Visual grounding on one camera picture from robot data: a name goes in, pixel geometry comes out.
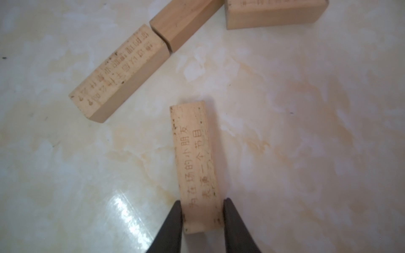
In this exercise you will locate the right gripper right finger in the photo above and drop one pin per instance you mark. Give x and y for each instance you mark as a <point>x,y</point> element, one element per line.
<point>237,237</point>

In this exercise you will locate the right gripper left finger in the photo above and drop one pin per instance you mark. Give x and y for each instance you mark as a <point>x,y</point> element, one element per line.
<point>168,239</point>

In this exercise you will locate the natural wood block slanted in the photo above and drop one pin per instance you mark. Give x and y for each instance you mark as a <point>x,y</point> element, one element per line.
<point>120,75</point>

